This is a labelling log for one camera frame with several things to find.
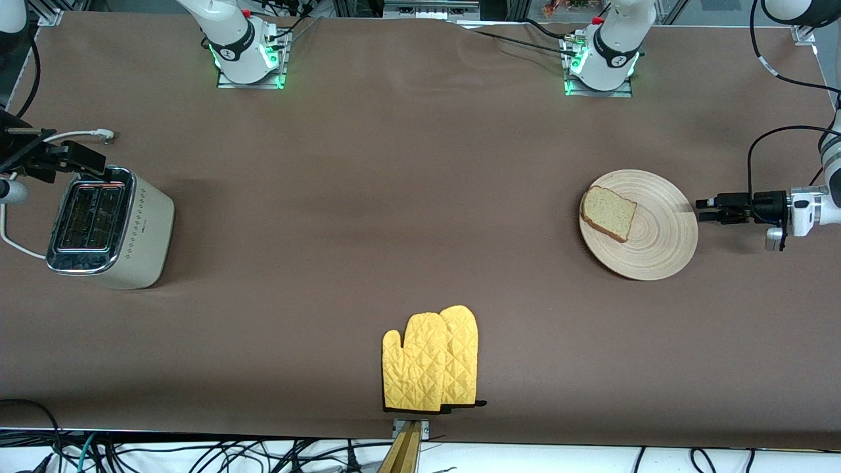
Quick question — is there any round light wooden plate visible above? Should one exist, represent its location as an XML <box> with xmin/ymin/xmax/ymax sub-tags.
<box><xmin>579</xmin><ymin>169</ymin><xmax>699</xmax><ymax>282</ymax></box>

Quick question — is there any slice of brown bread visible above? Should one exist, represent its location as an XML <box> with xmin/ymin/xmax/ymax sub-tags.
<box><xmin>581</xmin><ymin>185</ymin><xmax>638</xmax><ymax>244</ymax></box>

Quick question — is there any cream and chrome toaster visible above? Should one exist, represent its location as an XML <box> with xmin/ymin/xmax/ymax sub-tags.
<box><xmin>45</xmin><ymin>166</ymin><xmax>176</xmax><ymax>290</ymax></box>

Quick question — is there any colourful toy pile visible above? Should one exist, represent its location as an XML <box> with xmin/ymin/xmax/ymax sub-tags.
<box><xmin>542</xmin><ymin>0</ymin><xmax>608</xmax><ymax>17</ymax></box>

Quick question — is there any brown table cover sheet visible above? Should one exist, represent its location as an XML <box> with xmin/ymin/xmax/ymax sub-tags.
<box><xmin>0</xmin><ymin>10</ymin><xmax>841</xmax><ymax>451</ymax></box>

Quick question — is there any yellow quilted oven mitt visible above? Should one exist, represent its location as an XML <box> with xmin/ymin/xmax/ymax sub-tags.
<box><xmin>382</xmin><ymin>312</ymin><xmax>451</xmax><ymax>415</ymax></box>
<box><xmin>439</xmin><ymin>305</ymin><xmax>488</xmax><ymax>412</ymax></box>

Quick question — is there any grey metal equipment box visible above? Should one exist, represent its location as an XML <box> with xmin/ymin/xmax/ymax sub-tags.
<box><xmin>383</xmin><ymin>0</ymin><xmax>482</xmax><ymax>20</ymax></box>

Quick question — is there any yellow wooden bar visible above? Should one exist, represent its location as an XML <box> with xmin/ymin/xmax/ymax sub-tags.
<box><xmin>378</xmin><ymin>422</ymin><xmax>422</xmax><ymax>473</ymax></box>

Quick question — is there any white toaster power cable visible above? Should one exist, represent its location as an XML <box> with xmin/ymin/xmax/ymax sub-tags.
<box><xmin>0</xmin><ymin>128</ymin><xmax>118</xmax><ymax>260</ymax></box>

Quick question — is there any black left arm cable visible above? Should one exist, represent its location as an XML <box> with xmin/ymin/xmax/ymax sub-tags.
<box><xmin>748</xmin><ymin>0</ymin><xmax>841</xmax><ymax>198</ymax></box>

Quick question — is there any aluminium frame corner profile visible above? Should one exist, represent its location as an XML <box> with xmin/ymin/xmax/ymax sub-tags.
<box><xmin>36</xmin><ymin>0</ymin><xmax>89</xmax><ymax>27</ymax></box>
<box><xmin>792</xmin><ymin>0</ymin><xmax>841</xmax><ymax>45</ymax></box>

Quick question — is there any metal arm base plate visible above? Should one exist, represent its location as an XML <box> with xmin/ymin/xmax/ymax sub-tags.
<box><xmin>564</xmin><ymin>34</ymin><xmax>633</xmax><ymax>99</ymax></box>
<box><xmin>217</xmin><ymin>30</ymin><xmax>290</xmax><ymax>89</ymax></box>

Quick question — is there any black looped floor cable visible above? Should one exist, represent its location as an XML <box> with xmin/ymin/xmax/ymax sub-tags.
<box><xmin>0</xmin><ymin>398</ymin><xmax>64</xmax><ymax>473</ymax></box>

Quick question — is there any black base cable bundle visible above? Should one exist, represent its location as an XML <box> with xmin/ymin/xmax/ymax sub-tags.
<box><xmin>263</xmin><ymin>0</ymin><xmax>323</xmax><ymax>41</ymax></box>

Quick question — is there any long black base cable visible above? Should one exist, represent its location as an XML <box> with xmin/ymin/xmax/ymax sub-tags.
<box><xmin>453</xmin><ymin>18</ymin><xmax>580</xmax><ymax>58</ymax></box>

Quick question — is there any teal cable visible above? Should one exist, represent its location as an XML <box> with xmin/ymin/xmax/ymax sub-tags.
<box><xmin>78</xmin><ymin>432</ymin><xmax>101</xmax><ymax>473</ymax></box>

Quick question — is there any black cable tangle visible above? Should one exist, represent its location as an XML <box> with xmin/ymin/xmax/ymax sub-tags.
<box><xmin>99</xmin><ymin>437</ymin><xmax>383</xmax><ymax>473</ymax></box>

